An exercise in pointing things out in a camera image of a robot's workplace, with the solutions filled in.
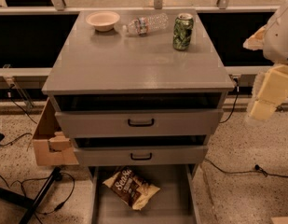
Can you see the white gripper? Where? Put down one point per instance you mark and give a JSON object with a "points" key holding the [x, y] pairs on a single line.
{"points": [[280, 42]]}

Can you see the brown chip bag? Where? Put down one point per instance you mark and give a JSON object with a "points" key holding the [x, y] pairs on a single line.
{"points": [[132, 189]]}

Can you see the grey top drawer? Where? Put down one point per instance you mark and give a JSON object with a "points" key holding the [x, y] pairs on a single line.
{"points": [[127, 115]]}

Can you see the grey drawer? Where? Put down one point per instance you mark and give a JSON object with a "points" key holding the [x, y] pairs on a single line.
{"points": [[127, 115], [119, 151], [173, 204]]}

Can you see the grey drawer cabinet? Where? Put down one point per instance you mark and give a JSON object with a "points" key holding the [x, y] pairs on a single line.
{"points": [[94, 63]]}

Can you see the grey middle drawer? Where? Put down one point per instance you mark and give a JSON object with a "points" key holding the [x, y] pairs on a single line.
{"points": [[119, 151]]}

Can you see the grey bottom drawer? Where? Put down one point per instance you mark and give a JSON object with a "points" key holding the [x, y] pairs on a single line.
{"points": [[173, 204]]}

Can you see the green soda can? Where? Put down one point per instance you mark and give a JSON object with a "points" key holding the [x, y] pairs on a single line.
{"points": [[182, 31]]}

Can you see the clear plastic water bottle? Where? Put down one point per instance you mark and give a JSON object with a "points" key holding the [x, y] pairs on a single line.
{"points": [[147, 24]]}

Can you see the cardboard piece corner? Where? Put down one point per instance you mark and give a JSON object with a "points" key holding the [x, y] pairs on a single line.
{"points": [[279, 220]]}

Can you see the white paper bowl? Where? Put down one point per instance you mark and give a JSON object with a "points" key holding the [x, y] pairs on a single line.
{"points": [[103, 21]]}

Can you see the brown cardboard box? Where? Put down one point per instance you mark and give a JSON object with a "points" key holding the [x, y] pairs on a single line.
{"points": [[51, 146]]}

